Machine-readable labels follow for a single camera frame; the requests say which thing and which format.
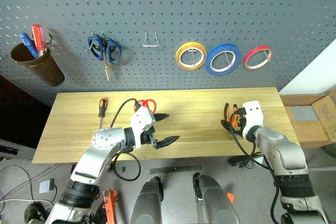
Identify dark grey rounded shell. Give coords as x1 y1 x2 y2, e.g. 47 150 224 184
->
192 172 241 224
129 176 164 224

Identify orange black screwdriver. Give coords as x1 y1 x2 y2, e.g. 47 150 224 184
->
97 97 109 132

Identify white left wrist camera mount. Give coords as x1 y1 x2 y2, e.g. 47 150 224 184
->
130 106 156 148

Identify dark cabinet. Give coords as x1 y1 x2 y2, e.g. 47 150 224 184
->
0 75 52 157

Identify red tape roll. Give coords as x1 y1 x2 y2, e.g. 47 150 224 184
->
243 45 274 71

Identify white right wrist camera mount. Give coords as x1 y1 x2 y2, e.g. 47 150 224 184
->
241 100 264 141

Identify silver wire pegboard hook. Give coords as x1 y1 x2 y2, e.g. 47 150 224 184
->
142 31 160 48

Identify thin floor cable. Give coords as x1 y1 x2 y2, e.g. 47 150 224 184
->
0 165 58 204

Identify blue handled tool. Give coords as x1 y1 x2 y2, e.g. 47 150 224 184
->
19 32 40 59

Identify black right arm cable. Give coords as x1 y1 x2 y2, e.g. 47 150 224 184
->
227 124 280 224

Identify brown metal cup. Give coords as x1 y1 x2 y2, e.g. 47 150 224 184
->
10 42 66 88

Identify brown cardboard box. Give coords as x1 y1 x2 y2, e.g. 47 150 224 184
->
279 87 336 149

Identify grey pegboard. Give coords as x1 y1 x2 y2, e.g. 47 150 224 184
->
0 0 336 107

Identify orange black pliers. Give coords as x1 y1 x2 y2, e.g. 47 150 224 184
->
222 102 243 130

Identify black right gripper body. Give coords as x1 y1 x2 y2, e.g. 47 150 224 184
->
232 113 247 132

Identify black table clamp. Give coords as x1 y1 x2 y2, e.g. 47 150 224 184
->
227 154 264 169

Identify blue handled scissors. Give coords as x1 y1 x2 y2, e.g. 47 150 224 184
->
85 31 123 83

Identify orange clamp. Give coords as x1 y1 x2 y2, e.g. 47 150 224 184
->
102 189 119 224

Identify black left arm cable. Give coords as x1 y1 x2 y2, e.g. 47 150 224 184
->
109 98 142 182

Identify black flat bar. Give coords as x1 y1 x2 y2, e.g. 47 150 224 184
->
149 164 203 176

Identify small grey box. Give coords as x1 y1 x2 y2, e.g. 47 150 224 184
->
38 178 56 194

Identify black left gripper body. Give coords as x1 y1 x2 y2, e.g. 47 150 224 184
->
140 125 160 149

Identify red handled screwdriver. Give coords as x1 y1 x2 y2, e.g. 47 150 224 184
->
31 24 49 57

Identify blue tape roll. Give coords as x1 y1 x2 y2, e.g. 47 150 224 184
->
204 42 242 76

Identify dark round floor object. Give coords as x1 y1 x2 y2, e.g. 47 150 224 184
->
24 201 54 224

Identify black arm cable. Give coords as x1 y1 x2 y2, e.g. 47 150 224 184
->
109 98 142 182
227 124 280 224

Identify red handled scissors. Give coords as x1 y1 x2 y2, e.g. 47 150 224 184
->
134 99 158 115

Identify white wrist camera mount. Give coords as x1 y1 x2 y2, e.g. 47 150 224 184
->
241 100 264 141
130 106 156 148

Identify yellow tape roll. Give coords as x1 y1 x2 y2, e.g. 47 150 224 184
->
175 41 208 71

